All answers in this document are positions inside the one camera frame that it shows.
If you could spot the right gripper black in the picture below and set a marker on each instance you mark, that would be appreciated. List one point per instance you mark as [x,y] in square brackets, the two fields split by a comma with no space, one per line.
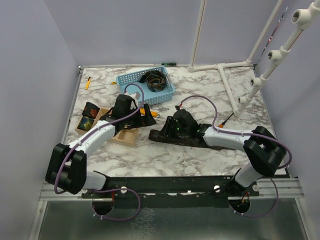
[168,127]

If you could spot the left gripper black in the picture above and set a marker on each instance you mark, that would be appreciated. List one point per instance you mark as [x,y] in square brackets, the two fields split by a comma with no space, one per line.
[148,120]

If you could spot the brown blue floral tie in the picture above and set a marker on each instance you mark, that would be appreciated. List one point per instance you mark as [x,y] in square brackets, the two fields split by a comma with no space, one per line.
[173,139]

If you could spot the wooden compartment tray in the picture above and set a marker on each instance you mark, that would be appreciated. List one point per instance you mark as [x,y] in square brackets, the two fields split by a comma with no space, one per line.
[126,137]

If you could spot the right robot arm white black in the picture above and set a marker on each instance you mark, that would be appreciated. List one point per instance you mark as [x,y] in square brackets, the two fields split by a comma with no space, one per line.
[265,154]

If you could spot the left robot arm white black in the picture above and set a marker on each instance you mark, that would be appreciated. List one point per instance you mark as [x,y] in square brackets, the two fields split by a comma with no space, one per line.
[67,169]

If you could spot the orange utility knife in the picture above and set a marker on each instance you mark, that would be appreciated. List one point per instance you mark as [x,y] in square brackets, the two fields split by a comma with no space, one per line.
[153,113]

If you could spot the blue perforated plastic basket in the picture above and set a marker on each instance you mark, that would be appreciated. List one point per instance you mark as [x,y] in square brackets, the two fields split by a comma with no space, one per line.
[129,82]

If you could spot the rolled black orange tie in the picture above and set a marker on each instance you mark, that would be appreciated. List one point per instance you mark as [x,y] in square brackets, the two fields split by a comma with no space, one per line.
[154,80]

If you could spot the green black marker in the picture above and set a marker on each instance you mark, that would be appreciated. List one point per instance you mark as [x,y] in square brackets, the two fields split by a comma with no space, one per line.
[169,64]

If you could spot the rolled dark red-leaf tie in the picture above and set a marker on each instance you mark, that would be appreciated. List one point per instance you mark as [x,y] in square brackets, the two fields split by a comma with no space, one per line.
[90,110]

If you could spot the rolled blue yellow-leaf tie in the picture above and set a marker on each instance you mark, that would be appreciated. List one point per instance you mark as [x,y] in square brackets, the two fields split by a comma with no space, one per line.
[85,123]

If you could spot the small yellow utility knife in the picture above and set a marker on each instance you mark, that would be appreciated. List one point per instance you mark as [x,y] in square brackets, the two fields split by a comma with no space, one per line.
[88,83]

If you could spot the white PVC pipe rack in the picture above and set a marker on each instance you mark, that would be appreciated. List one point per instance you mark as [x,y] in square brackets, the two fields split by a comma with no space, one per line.
[302,19]

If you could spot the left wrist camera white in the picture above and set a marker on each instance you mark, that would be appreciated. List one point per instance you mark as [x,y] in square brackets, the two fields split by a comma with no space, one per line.
[135,95]

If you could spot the orange handle screwdriver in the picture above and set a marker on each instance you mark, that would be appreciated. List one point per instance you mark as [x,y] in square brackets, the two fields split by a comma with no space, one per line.
[225,121]

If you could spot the black mounting rail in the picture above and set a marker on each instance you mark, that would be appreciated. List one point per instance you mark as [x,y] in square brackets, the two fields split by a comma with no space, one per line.
[172,192]

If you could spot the white PVC pipe frame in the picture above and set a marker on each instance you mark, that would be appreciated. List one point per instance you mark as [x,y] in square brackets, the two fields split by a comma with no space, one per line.
[222,66]

